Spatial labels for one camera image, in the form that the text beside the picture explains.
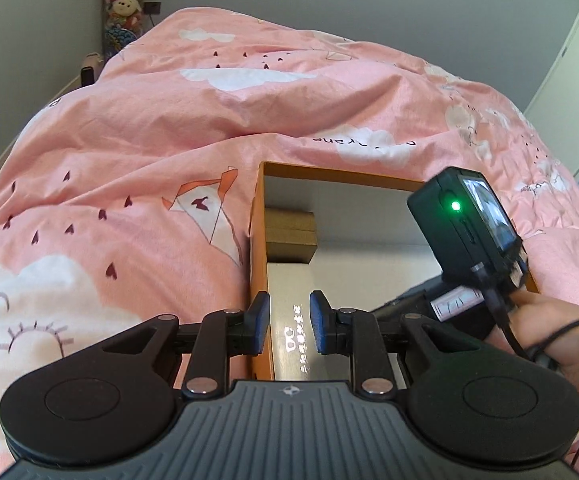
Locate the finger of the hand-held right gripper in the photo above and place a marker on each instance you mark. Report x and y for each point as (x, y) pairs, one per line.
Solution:
(404, 302)

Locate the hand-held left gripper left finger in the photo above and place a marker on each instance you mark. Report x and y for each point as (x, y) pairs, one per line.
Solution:
(259, 322)

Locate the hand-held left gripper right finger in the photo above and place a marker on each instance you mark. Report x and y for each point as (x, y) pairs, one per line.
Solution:
(319, 322)

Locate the orange cardboard box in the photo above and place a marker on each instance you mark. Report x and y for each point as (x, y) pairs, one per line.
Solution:
(255, 260)

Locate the person's right hand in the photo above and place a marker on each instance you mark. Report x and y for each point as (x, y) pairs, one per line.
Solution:
(559, 330)

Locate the small brown cardboard box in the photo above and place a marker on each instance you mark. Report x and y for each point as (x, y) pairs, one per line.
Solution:
(289, 240)

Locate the pink printed blanket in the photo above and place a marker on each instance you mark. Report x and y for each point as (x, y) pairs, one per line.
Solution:
(144, 135)

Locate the column of plush toys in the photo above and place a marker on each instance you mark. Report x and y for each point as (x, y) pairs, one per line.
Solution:
(123, 7)

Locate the wall socket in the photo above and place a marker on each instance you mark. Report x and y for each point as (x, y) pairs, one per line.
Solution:
(151, 7)

